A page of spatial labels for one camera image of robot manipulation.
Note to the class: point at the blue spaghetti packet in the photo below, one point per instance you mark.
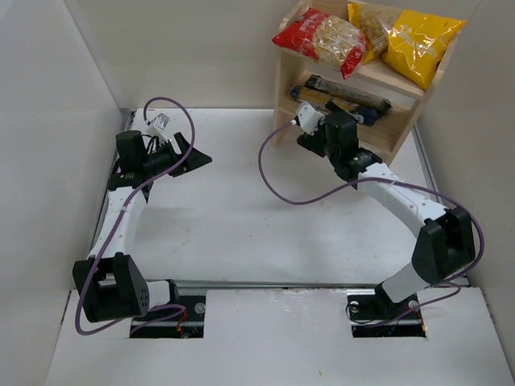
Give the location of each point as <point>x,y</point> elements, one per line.
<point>348,93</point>
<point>326,104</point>

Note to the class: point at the wooden two-tier shelf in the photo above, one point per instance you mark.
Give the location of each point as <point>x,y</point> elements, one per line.
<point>379,63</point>

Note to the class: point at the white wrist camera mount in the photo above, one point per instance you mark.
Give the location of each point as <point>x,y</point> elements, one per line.
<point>157,127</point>
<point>307,118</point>

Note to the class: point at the red clear pasta bag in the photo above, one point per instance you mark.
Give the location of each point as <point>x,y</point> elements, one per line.
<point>325,38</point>

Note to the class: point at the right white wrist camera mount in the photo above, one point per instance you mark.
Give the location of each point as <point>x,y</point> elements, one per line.
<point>307,118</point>

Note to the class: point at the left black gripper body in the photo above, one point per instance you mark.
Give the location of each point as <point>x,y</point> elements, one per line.
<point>177,157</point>

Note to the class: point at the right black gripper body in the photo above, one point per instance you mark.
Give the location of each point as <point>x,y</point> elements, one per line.
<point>312,142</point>

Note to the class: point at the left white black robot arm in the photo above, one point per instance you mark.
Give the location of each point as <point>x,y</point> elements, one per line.
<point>110,284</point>

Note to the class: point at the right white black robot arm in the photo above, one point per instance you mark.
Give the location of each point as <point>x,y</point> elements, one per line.
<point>444,240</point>

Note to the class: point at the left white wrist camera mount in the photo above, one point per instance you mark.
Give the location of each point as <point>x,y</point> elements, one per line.
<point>157,127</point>

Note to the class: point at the solid yellow pasta bag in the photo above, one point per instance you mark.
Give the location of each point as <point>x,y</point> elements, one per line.
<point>417,43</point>

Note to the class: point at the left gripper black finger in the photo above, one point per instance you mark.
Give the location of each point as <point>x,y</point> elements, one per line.
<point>184,146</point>
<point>195,160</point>

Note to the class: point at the yellow clear fusilli pasta bag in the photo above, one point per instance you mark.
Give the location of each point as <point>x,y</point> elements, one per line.
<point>375,22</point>

